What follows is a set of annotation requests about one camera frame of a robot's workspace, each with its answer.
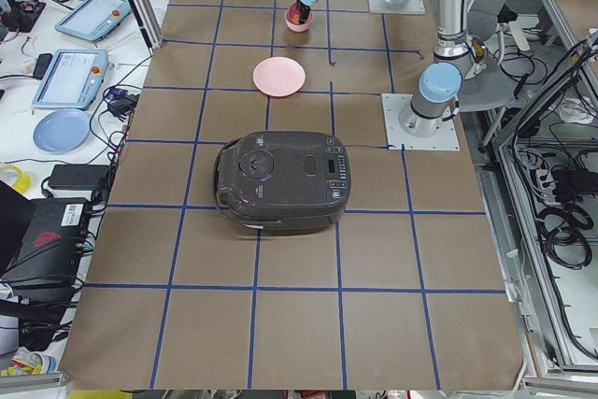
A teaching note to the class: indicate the red apple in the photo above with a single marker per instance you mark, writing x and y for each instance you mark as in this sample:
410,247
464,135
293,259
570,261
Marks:
293,14

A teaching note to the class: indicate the pink bowl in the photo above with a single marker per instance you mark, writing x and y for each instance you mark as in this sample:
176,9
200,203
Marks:
299,28

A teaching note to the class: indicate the pink plate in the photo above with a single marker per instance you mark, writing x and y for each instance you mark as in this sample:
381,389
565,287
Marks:
278,76

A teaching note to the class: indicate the blue plate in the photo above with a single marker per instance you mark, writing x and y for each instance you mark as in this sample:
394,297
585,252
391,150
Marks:
62,131

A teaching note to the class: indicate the dark grey rice cooker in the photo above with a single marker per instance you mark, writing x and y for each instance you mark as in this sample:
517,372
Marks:
283,181

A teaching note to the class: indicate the far teach pendant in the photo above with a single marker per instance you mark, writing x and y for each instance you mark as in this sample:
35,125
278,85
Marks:
93,20

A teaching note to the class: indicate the teach pendant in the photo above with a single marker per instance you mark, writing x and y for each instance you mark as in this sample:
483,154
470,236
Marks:
73,79
93,20

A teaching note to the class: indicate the near teach pendant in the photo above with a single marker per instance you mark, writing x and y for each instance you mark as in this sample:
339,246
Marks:
73,79

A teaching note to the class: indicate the black power adapter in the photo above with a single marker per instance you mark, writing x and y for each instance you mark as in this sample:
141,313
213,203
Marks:
77,177

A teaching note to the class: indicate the yellow tape roll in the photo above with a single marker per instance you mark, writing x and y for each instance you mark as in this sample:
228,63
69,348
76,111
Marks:
15,178

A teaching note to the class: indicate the black computer box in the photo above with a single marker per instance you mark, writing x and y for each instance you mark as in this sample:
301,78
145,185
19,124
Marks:
42,239

